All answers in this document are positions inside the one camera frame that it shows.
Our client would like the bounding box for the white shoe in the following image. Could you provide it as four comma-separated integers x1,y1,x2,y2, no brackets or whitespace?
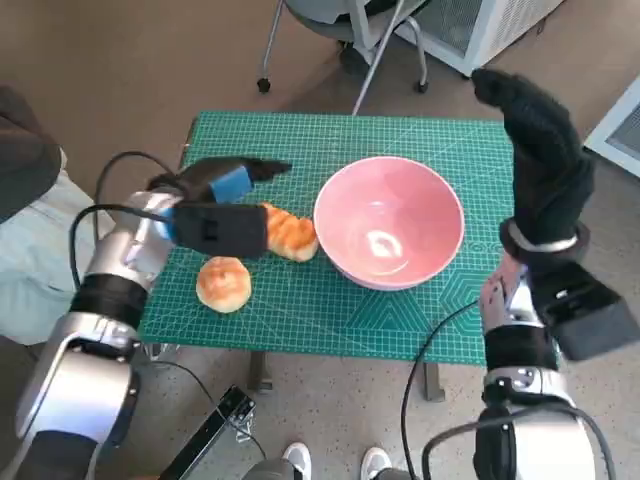
282,442,314,476
362,447,393,476

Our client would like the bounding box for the grey office chair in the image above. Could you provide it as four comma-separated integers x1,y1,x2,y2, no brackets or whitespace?
255,0,431,95

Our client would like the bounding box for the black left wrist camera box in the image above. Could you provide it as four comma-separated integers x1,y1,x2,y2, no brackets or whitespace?
172,202,269,260

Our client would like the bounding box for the thin black floor cable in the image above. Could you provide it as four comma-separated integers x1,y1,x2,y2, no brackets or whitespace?
144,362,269,459

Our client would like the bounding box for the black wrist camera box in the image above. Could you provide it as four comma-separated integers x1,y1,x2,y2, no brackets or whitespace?
172,202,269,260
532,262,640,361

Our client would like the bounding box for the black metal frame stand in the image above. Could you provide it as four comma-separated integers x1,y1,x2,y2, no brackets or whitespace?
159,384,259,480

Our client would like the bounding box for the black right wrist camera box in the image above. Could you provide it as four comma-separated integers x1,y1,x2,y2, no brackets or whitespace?
532,262,640,361

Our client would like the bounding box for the white framed mesh panel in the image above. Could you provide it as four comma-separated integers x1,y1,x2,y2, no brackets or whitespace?
582,74,640,179

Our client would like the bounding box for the round toy bread bun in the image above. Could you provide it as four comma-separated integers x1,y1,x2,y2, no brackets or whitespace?
195,256,253,315

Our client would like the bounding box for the pink bowl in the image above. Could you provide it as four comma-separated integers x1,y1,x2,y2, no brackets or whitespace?
313,155,466,293

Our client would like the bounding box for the white slanted pole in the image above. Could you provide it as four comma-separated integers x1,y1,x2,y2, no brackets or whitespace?
351,0,426,118

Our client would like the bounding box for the long striped toy bread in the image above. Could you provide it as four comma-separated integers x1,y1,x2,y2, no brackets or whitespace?
259,201,320,263

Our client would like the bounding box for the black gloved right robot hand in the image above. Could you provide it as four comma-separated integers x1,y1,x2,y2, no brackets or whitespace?
471,68,597,246

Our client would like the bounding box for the white mesh-front cabinet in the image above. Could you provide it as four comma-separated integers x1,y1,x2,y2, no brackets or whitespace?
399,0,569,79

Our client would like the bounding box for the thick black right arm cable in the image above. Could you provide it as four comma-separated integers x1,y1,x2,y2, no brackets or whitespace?
422,404,614,480

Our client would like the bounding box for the green cutting mat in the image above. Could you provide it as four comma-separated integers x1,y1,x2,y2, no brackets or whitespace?
135,110,517,369

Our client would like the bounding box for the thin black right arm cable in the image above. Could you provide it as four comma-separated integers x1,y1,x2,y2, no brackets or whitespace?
399,299,481,476

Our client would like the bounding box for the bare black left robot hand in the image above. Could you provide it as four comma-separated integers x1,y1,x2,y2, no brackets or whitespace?
149,156,294,206

